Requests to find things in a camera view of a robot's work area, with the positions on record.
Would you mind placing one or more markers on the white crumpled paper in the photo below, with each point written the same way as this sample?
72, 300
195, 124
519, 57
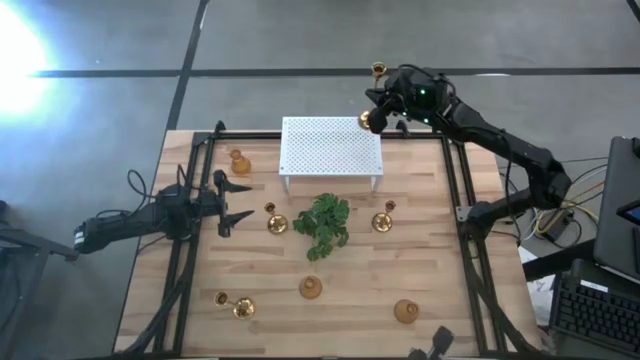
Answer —
536, 287

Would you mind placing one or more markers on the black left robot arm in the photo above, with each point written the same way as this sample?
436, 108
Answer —
125, 222

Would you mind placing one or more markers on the white perforated metal shelf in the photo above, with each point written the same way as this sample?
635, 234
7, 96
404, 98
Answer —
330, 145

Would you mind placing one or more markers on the black aluminium table frame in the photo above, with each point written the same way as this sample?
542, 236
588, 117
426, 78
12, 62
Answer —
250, 135

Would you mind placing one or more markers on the tall brass candlestick holder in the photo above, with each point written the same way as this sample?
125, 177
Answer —
379, 69
244, 308

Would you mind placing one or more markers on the green artificial potted plant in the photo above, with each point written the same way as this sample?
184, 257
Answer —
322, 220

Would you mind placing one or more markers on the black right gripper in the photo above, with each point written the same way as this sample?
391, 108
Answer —
417, 97

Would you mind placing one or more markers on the silver corner bracket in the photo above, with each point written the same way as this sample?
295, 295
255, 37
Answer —
462, 213

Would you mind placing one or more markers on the short brass candlestick holder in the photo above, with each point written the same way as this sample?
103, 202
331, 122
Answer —
277, 225
382, 223

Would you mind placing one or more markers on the black computer keyboard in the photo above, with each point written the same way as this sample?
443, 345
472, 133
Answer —
595, 315

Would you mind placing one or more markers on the black side stand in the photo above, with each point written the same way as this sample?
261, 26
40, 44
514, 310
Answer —
25, 245

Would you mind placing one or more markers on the dark grey laptop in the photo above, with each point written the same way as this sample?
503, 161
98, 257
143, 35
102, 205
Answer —
617, 210

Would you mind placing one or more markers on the amber ribbed glass candle holder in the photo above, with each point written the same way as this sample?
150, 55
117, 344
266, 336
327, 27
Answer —
310, 288
406, 311
240, 164

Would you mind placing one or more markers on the black power adapter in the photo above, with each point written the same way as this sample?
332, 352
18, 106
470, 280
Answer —
559, 226

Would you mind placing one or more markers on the black clamp mount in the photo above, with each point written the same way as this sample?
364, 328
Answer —
439, 341

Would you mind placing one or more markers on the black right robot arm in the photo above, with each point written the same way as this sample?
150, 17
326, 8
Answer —
500, 140

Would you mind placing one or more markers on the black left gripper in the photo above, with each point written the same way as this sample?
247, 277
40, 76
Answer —
222, 205

